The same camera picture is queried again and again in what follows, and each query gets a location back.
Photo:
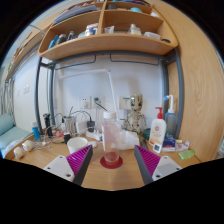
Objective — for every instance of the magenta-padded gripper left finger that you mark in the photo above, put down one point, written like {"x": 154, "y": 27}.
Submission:
{"x": 61, "y": 166}

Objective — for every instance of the white power adapter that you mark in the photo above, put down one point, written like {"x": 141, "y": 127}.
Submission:
{"x": 81, "y": 127}

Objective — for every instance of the white bottle with red pump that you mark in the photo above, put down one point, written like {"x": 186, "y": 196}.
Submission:
{"x": 157, "y": 131}

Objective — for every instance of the green flat packet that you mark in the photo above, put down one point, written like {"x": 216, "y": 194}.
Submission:
{"x": 186, "y": 154}

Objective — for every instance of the clear bottle with white cap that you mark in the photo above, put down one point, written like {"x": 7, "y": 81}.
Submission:
{"x": 111, "y": 140}

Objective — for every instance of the small blue bottle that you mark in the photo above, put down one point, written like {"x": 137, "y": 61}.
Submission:
{"x": 36, "y": 132}

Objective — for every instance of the small blue box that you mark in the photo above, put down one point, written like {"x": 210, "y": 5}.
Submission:
{"x": 169, "y": 142}

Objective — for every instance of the tree creature figurine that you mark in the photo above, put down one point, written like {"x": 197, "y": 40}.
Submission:
{"x": 136, "y": 115}

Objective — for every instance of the flat round red coaster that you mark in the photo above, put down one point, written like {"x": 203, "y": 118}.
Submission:
{"x": 111, "y": 165}

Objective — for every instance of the black plug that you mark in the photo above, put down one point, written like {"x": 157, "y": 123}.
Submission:
{"x": 91, "y": 126}

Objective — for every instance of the white wall socket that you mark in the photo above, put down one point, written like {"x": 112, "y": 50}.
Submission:
{"x": 100, "y": 105}
{"x": 85, "y": 102}

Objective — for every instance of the black electric shaver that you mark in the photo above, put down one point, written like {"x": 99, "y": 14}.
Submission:
{"x": 48, "y": 123}

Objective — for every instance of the clear pen holder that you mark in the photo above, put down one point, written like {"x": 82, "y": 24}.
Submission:
{"x": 70, "y": 126}

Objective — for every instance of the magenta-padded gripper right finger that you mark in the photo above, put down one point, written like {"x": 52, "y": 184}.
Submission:
{"x": 165, "y": 166}

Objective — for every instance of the wash bottle with bent spout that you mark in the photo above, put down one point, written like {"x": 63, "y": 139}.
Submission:
{"x": 170, "y": 121}

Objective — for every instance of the white power strip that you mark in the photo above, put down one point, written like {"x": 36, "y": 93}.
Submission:
{"x": 94, "y": 136}

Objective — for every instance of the teal cushion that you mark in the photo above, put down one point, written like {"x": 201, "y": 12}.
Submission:
{"x": 10, "y": 131}

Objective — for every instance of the dark teal box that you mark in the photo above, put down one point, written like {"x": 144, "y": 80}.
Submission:
{"x": 146, "y": 134}

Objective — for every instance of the small white oval case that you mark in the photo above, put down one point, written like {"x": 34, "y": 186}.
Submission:
{"x": 93, "y": 144}

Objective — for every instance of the white paper cup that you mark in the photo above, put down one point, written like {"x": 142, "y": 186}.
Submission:
{"x": 77, "y": 145}

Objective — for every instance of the wooden shelf unit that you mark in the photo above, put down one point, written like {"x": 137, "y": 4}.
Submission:
{"x": 106, "y": 43}

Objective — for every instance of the small white digital clock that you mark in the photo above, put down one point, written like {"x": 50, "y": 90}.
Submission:
{"x": 157, "y": 148}

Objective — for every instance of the white desk lamp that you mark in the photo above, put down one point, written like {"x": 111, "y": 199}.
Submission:
{"x": 83, "y": 72}

